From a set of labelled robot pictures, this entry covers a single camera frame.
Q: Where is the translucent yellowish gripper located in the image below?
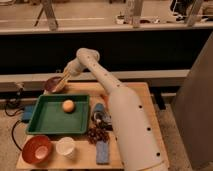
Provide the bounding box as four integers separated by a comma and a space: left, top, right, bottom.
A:
53, 72, 70, 92

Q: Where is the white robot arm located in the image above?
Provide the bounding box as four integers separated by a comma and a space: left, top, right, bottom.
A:
53, 48, 168, 171

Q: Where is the purple bowl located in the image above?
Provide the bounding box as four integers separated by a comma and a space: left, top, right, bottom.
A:
44, 76, 61, 93

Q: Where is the red bowl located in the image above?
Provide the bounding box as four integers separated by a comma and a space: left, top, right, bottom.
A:
22, 135, 53, 164

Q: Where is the yellow round fruit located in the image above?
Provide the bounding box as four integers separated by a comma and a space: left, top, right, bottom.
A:
62, 100, 75, 113

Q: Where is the green plastic tray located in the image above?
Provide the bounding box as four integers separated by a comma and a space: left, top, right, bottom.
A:
26, 94, 90, 135

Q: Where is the orange carrot toy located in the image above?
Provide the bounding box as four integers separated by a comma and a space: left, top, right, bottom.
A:
101, 94, 108, 104

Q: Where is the blue cylindrical bottle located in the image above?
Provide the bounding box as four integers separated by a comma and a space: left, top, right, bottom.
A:
92, 103, 105, 122

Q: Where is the blue electronic box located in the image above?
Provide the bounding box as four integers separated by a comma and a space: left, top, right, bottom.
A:
21, 105, 34, 123

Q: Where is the grey blue crumpled cloth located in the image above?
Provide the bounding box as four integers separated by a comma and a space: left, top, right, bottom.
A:
101, 116, 113, 131

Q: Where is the bunch of dark grapes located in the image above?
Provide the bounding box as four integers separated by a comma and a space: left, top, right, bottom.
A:
87, 127, 109, 144

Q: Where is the white cup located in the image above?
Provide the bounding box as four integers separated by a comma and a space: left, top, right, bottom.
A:
56, 137, 75, 158

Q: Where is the blue sponge cloth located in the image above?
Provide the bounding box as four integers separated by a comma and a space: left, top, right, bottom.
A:
96, 141, 109, 164

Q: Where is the black cable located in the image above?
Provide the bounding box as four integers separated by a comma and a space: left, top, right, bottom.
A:
4, 87, 25, 152

